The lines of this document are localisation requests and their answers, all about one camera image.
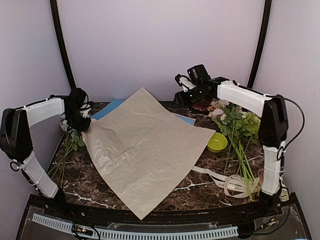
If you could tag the blue wrapping paper sheet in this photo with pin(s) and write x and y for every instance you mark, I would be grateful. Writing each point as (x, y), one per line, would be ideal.
(117, 102)

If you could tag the left black frame post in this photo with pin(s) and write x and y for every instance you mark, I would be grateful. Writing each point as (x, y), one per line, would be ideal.
(61, 43)

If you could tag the lime green bowl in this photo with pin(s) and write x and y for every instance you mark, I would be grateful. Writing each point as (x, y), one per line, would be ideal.
(217, 143)

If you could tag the right pile of fake flowers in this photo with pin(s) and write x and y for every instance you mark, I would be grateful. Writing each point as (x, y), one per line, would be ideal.
(241, 128)

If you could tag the pile of fake flowers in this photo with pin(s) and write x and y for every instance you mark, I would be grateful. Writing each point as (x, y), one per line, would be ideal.
(241, 128)
(72, 141)

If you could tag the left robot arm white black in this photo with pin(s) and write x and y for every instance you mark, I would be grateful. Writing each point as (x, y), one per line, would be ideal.
(16, 141)

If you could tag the black frame post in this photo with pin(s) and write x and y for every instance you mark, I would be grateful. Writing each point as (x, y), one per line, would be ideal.
(260, 44)
(61, 43)

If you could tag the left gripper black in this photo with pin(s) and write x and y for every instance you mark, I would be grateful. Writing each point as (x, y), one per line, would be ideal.
(82, 128)

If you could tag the red round embroidered cushion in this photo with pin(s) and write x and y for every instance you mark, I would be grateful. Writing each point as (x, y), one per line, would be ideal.
(201, 106)

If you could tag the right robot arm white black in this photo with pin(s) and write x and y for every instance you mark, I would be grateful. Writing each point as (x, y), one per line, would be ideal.
(271, 109)

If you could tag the white slotted cable duct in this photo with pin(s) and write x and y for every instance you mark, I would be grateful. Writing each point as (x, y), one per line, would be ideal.
(122, 231)

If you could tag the right black frame post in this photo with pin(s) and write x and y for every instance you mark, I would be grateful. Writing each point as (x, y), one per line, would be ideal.
(260, 44)

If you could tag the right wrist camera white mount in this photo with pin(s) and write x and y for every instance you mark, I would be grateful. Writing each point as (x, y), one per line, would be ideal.
(184, 82)

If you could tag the left pile of fake flowers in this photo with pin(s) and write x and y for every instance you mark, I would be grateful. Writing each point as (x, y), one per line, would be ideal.
(72, 141)

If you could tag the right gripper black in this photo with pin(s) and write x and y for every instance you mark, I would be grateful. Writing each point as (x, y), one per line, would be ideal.
(181, 100)

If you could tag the beige pink wrapping paper sheet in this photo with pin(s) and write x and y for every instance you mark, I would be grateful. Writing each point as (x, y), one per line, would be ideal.
(143, 151)

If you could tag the white printed ribbon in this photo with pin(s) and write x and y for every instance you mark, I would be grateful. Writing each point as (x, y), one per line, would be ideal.
(234, 186)

